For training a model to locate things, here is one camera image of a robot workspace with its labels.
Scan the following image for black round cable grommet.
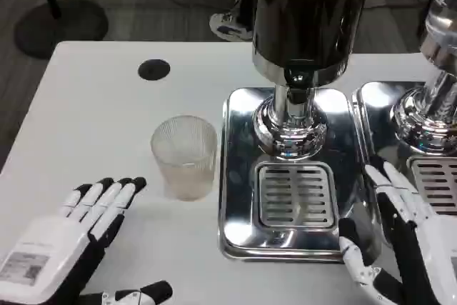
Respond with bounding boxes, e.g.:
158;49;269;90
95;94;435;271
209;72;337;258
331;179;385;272
137;59;171;81

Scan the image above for steel slotted grid plate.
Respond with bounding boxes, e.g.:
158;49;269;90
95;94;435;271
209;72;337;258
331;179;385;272
256;161;338;229
408;156;457;216

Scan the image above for drink dispenser with dark liquid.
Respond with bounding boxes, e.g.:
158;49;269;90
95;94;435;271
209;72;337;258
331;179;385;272
249;0;375;161

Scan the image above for clear ribbed glass cup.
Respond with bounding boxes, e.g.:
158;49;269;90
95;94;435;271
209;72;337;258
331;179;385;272
150;115;219;202

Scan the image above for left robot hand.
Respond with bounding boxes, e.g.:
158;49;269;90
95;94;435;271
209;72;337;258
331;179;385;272
0;176;175;305

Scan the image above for black stand with round base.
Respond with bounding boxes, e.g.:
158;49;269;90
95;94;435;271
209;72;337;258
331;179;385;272
14;0;109;59

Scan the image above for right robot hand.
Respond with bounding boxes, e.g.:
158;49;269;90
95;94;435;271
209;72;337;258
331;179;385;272
338;156;457;305

